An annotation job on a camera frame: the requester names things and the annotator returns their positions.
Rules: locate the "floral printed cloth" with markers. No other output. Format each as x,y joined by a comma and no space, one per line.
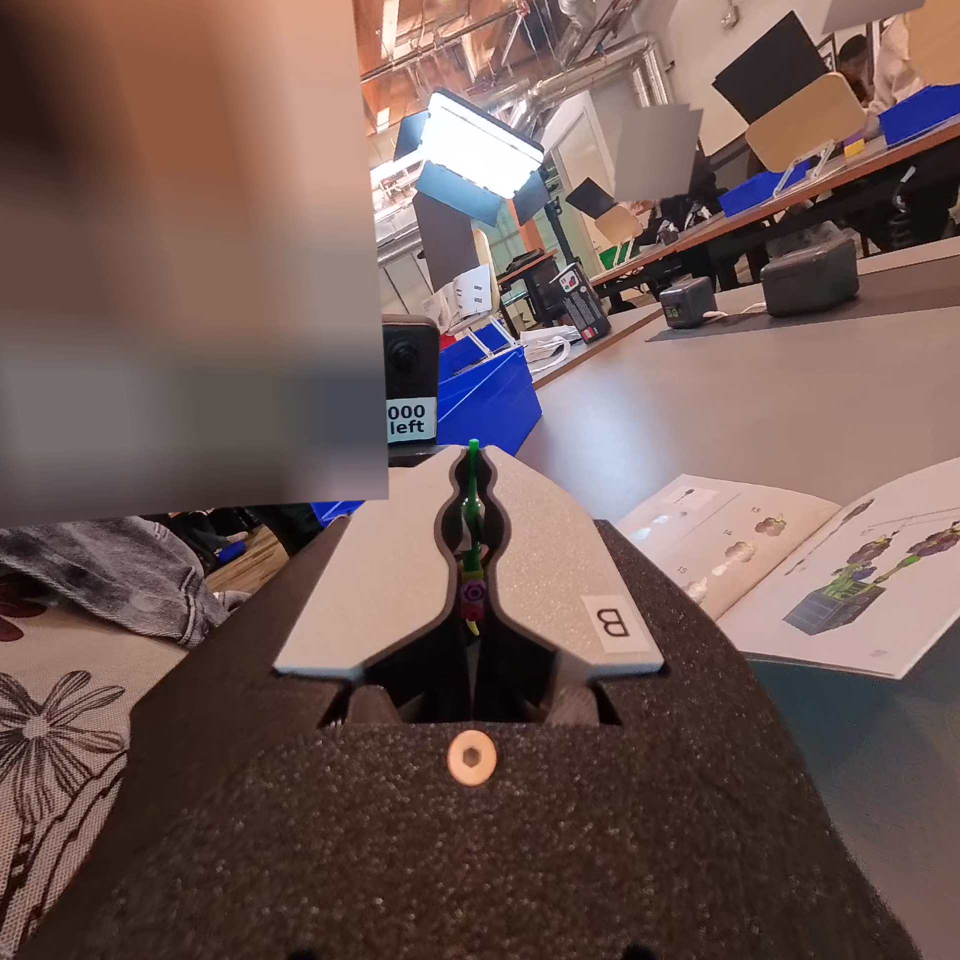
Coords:
52,712

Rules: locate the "white bag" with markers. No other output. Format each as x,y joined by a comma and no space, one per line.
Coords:
547,349

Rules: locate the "grey washed jacket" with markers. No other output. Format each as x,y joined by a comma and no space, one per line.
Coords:
112,570

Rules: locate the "long brown-edged table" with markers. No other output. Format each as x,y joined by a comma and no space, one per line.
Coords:
840,187

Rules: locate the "small dark box green label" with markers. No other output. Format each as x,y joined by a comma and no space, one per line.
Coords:
686,304

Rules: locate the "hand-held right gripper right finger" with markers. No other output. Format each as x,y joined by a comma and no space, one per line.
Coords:
555,570

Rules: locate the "dark grey hard case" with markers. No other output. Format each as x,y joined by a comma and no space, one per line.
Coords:
810,277

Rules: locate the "studio light panel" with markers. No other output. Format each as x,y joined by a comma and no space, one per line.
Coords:
480,142

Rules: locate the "open instruction booklet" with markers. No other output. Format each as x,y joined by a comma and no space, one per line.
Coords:
862,585

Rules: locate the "small yellow block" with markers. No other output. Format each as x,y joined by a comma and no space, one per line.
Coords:
855,148

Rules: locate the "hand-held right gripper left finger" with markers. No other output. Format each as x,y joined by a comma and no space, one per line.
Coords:
375,585

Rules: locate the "large blue plastic bin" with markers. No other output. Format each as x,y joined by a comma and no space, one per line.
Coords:
487,397

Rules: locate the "purple toy flower green stem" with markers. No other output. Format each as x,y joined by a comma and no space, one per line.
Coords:
472,510

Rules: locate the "black printed box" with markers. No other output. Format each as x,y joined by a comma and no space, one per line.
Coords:
581,304

